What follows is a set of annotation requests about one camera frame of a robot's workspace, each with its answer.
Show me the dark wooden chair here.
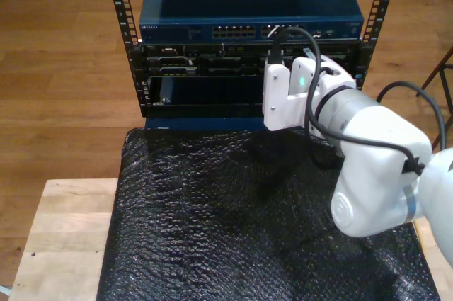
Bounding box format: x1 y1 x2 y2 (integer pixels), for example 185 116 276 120
415 45 453 149

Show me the black rack tray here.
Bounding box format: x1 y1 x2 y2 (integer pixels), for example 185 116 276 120
145 74 356 118

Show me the black rack server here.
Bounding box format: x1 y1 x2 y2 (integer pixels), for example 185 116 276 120
129 42 362 81

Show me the blue rack base board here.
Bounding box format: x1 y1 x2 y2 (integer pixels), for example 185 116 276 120
144 115 270 131

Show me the black bubble mat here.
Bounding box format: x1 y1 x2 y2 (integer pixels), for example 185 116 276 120
96 127 442 301

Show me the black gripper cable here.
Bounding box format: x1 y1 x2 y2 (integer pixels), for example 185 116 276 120
374 81 447 152

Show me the black perforated rack post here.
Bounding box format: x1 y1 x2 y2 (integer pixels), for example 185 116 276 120
103 0 151 118
348 0 403 91

